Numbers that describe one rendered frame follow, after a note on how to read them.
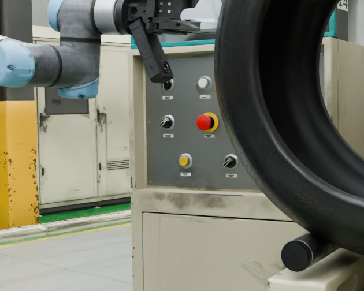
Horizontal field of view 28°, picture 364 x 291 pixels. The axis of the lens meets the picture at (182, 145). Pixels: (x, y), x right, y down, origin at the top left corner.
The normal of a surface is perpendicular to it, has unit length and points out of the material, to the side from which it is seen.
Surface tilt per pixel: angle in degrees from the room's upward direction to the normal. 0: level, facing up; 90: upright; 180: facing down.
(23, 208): 90
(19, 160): 90
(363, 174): 81
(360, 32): 90
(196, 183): 90
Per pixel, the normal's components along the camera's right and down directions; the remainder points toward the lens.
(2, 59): -0.65, 0.05
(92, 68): 0.77, 0.12
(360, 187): -0.40, -0.11
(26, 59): 0.73, -0.14
